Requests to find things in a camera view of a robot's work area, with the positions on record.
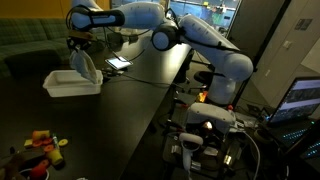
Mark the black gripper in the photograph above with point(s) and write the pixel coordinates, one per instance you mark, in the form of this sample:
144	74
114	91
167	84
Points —
79	42

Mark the white terry towel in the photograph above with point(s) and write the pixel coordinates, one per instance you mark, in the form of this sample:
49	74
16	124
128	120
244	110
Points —
85	66

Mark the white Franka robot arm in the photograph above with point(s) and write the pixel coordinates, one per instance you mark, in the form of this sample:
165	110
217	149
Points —
213	53

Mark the white plastic bin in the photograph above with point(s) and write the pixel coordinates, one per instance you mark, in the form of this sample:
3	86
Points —
66	86

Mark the dark upholstered chair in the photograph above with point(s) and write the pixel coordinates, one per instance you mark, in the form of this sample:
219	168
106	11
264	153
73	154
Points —
33	61
115	40

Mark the tablet with lit screen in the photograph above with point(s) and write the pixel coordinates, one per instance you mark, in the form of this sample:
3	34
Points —
118	62

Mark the green plaid sofa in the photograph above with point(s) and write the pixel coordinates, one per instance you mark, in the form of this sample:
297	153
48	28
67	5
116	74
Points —
33	35

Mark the orange plastic disc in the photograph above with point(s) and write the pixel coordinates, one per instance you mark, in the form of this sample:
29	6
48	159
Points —
43	163
36	144
49	148
47	141

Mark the small yellow block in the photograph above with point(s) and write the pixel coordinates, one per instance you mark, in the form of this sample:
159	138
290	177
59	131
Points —
28	143

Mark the small stacking cup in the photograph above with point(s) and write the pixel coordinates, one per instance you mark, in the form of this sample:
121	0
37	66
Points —
55	156

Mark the black office chair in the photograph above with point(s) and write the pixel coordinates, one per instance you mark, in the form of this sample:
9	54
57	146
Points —
203	78

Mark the red plush ball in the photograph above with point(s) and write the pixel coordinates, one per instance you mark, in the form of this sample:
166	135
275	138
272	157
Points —
37	171

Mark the brown plush toy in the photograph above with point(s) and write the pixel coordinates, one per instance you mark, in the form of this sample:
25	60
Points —
10	166

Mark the white VR headset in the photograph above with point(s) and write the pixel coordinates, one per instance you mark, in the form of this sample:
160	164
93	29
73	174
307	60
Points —
210	115

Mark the white VR controller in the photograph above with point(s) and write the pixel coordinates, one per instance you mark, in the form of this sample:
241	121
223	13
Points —
190	143

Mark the black slanted pole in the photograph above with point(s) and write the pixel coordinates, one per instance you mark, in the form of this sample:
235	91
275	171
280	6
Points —
263	43

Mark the open laptop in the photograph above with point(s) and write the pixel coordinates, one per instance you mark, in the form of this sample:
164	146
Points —
296	100

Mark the white wall switch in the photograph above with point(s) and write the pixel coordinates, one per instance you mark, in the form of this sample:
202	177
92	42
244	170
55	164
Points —
287	44

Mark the grey wall sign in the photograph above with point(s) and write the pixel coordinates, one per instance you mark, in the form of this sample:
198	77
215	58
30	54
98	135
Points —
304	23

